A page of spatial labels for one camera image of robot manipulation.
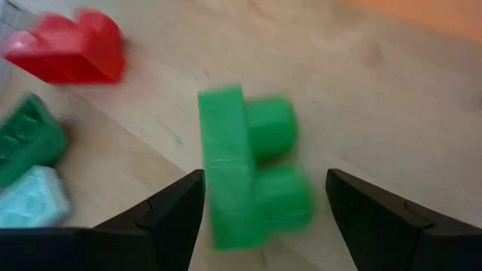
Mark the red toy brick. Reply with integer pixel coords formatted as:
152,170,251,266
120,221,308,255
2,8,126,86

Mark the orange translucent bin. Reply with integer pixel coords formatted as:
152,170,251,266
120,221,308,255
338,0,482,44

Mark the dark green toy brick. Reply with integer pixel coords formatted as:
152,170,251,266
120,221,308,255
0,92,69,189

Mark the light cyan toy brick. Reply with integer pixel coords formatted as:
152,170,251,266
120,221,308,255
0,164,73,230

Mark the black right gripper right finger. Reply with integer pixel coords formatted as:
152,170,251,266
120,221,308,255
325,168,482,271

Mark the bright green long toy brick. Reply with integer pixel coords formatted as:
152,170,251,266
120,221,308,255
197,84,316,252

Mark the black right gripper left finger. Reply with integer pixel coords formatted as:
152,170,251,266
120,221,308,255
92,169,206,271

